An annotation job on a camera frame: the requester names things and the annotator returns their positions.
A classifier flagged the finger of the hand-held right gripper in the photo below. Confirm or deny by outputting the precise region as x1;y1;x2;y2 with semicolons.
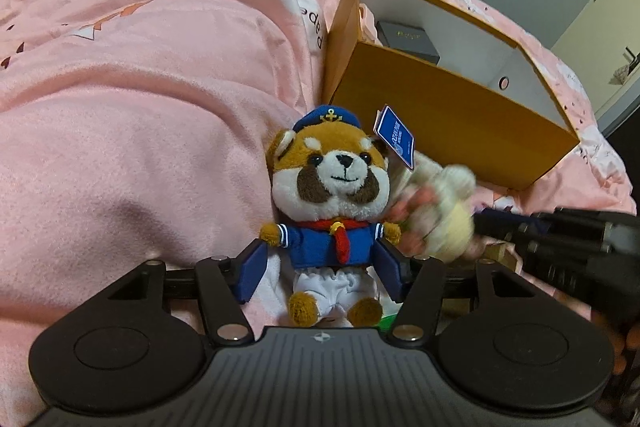
472;206;533;240

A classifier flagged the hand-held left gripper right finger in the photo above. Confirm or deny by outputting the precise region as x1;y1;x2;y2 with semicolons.
375;237;533;348

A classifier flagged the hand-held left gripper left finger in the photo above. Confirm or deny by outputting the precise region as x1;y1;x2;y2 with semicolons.
106;239;273;348

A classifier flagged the cream plush toy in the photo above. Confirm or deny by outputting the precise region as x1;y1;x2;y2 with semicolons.
387;152;486;265

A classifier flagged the sailor red panda plush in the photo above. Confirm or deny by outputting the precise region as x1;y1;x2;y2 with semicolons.
259;104;418;328

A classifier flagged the orange cardboard box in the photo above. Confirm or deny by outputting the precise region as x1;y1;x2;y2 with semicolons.
321;0;581;192

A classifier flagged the person's right hand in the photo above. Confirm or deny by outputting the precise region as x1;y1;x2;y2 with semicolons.
611;322;640;378

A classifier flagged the tan wooden block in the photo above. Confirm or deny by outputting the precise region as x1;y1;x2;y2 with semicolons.
487;243;525;278

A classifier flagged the pink printed blanket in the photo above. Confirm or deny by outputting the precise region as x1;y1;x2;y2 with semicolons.
0;0;640;408

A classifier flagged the small black box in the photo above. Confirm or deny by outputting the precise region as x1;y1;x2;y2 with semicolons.
375;20;441;65

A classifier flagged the cream door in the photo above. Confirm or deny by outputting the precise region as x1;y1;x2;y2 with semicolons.
550;0;640;122

